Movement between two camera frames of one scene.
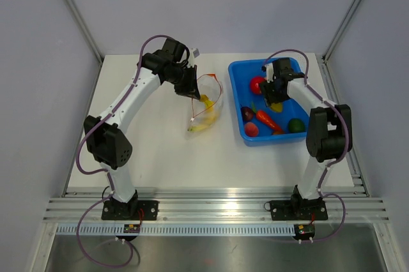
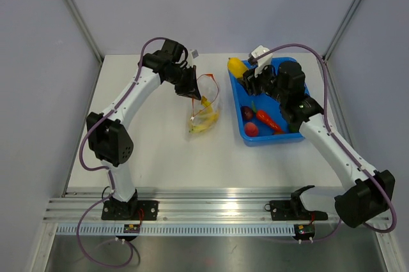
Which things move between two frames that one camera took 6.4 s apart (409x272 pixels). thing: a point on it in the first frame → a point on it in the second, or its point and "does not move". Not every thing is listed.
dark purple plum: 247,113 does not move
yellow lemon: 277,107 → 236,67
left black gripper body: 183,79 does not move
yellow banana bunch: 211,115 does not move
